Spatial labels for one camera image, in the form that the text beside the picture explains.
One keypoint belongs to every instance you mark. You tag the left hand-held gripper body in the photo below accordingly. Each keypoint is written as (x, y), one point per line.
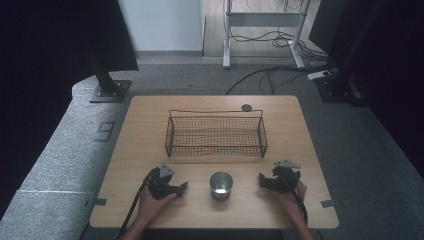
(160, 183)

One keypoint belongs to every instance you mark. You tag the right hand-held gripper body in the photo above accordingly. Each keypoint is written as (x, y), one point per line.
(286, 176)

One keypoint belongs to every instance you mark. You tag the metal cup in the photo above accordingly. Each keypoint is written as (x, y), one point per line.
(221, 188)

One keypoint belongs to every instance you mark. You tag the person's right hand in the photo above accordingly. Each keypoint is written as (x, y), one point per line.
(289, 200)

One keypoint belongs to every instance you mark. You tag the person's left hand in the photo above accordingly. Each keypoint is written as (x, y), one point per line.
(151, 206)

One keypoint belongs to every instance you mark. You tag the small round dark disc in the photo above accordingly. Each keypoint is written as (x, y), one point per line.
(246, 107)

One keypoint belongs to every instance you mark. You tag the white power strip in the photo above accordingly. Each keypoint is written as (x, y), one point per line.
(318, 74)

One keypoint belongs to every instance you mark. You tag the black stand with dark base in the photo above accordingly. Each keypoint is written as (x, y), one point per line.
(343, 80)

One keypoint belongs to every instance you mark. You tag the black curtain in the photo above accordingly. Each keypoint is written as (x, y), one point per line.
(400, 66)
(50, 66)

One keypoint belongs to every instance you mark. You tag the black stand with base plate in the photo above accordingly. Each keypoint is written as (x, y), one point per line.
(108, 86)

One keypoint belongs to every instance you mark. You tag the white desk frame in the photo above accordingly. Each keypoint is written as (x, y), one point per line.
(263, 19)

